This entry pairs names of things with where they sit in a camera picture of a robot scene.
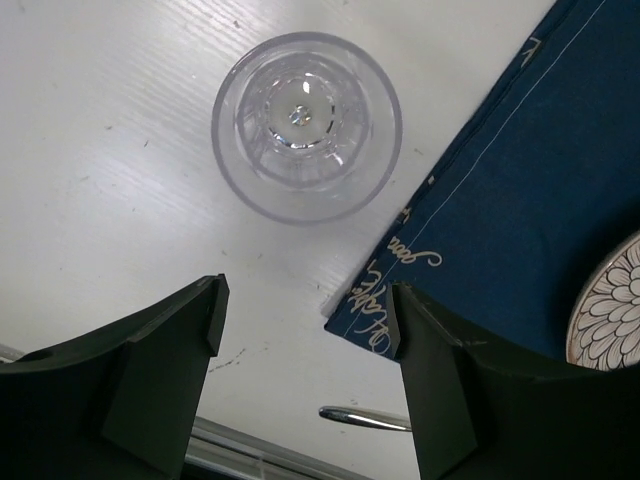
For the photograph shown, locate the floral ceramic plate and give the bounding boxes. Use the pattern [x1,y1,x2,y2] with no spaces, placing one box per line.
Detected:
[565,235,639,371]

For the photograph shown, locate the clear drinking glass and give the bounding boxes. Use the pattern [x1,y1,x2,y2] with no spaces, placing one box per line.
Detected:
[211,31,403,225]

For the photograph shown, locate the blue fish placemat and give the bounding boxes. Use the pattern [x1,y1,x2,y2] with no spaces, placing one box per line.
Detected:
[325,1,639,360]

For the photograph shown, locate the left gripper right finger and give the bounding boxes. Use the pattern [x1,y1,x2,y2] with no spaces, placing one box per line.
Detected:
[387,283,639,479]

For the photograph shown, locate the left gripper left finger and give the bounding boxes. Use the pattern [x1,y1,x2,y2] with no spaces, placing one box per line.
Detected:
[1,275,229,479]

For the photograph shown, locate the silver fork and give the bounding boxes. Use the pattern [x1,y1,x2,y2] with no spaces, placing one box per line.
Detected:
[318,406,412,432]

